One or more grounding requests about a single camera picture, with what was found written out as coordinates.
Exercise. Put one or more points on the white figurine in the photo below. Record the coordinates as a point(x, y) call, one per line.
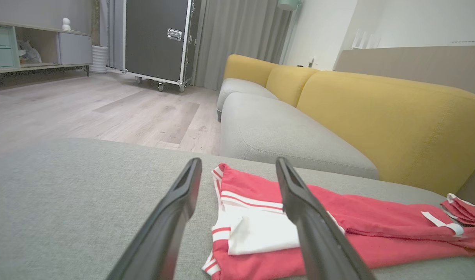
point(66, 24)

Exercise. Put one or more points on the small yellow sofa back cushion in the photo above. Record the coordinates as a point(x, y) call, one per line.
point(247, 68)
point(288, 83)

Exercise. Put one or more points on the low sideboard with teal drawers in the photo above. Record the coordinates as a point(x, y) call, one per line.
point(74, 48)

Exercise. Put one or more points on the white objects on partition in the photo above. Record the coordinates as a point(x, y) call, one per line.
point(365, 39)

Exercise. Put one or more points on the red shorts white waistband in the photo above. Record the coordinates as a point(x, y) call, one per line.
point(468, 214)

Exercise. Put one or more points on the white ribbed cylinder bin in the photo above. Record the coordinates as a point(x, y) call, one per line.
point(99, 59)

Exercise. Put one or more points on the beige partition panel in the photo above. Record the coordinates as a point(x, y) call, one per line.
point(416, 64)

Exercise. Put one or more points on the grey curtain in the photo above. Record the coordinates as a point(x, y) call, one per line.
point(241, 39)

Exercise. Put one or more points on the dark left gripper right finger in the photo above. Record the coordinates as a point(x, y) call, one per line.
point(319, 233)

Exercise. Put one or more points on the black wheeled flight case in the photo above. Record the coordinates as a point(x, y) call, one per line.
point(155, 39)

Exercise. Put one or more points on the crumpled item in sideboard shelf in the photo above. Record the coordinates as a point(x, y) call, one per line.
point(30, 52)

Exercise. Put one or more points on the large grey sofa seat cushion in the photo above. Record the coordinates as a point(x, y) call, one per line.
point(66, 202)

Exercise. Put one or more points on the grey sofa back cushion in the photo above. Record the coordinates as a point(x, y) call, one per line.
point(280, 136)

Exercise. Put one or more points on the red basketball jersey white sleeves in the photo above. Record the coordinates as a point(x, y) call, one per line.
point(377, 229)

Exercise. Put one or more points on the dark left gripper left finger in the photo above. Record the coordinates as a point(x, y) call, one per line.
point(163, 233)

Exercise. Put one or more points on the large yellow sofa back cushion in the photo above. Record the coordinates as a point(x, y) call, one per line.
point(397, 124)

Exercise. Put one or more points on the small grey sofa seat cushion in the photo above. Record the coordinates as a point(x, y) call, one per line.
point(237, 91)

